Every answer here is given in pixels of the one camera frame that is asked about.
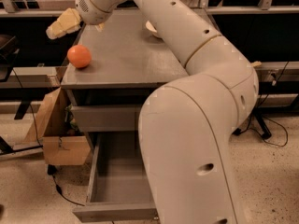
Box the black power adapter cable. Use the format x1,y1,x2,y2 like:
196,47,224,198
232,110,289,148

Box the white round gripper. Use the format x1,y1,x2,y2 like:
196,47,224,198
46,0,127,39

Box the grey middle drawer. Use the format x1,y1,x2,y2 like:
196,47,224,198
71,105,141,132

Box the grey drawer cabinet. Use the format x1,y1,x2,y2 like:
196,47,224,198
62,9,187,147

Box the black floor cable left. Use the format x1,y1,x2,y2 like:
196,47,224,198
47,164,86,207

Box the orange fruit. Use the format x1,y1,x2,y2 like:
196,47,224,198
67,45,92,69

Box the brown cardboard box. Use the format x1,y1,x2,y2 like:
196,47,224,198
23,88,91,165

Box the grey open bottom drawer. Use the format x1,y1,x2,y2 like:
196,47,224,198
73,131,157,223

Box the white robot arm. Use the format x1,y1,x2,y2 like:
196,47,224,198
46,0,259,224

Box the white paper bowl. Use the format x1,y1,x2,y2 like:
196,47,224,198
146,21,162,39

